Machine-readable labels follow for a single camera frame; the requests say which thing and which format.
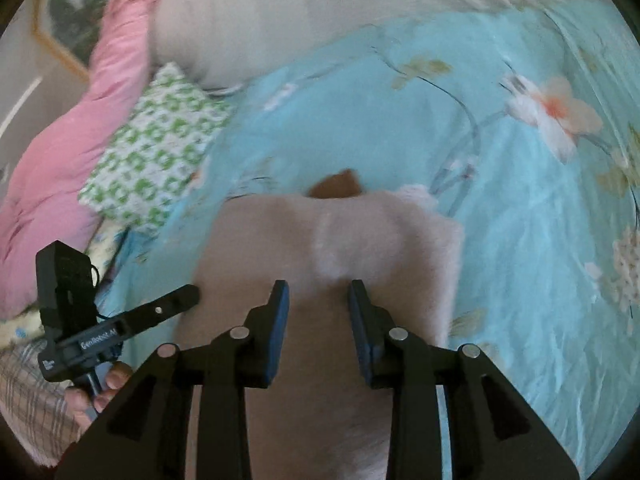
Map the beige knit sweater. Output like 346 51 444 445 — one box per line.
174 186 464 479

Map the left hand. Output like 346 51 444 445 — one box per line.
64 362 134 432

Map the plaid fabric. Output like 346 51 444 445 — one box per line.
1 340 80 467

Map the green white checkered pillow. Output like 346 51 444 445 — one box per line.
78 63 232 236

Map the pink quilted comforter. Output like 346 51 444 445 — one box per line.
1 0 158 320

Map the light blue floral bedsheet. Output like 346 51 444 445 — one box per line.
99 0 639 478

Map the gold framed picture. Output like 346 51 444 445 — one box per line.
32 0 107 79

